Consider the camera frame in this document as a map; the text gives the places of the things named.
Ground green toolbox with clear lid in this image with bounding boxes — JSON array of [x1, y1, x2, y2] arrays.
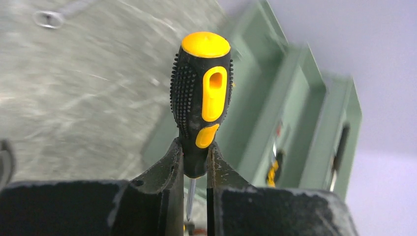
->
[[140, 0, 363, 201]]

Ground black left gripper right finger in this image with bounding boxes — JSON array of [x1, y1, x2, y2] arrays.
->
[[207, 143, 357, 236]]

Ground yellow black handled screwdriver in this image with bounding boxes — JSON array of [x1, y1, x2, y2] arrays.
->
[[266, 144, 285, 187]]

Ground small silver wrench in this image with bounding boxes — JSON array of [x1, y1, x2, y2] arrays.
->
[[32, 0, 97, 30]]

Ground black handled pliers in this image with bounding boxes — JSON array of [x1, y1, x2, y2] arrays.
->
[[0, 139, 16, 190]]

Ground yellow black tool handle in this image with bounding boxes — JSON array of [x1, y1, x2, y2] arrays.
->
[[169, 31, 235, 222]]

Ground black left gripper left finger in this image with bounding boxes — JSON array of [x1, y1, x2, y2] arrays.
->
[[0, 139, 184, 236]]

